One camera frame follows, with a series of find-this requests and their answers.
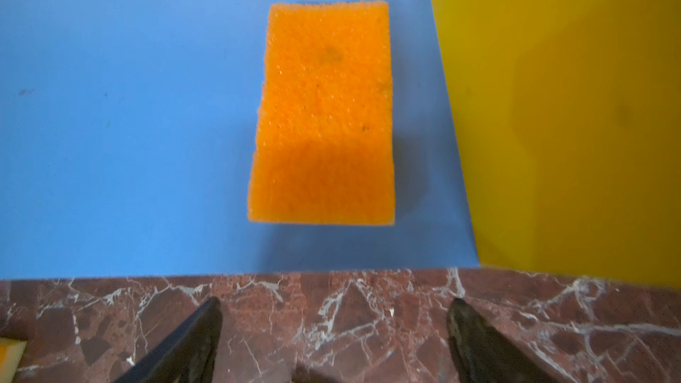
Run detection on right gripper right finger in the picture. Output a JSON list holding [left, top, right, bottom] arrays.
[[447, 298, 556, 383]]

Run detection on orange sponge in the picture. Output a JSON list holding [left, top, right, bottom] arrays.
[[0, 338, 27, 383], [248, 1, 395, 226]]

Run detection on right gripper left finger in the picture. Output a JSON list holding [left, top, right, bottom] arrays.
[[115, 297, 223, 383]]

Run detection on yellow shelf with coloured boards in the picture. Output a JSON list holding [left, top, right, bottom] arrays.
[[1, 0, 680, 287]]

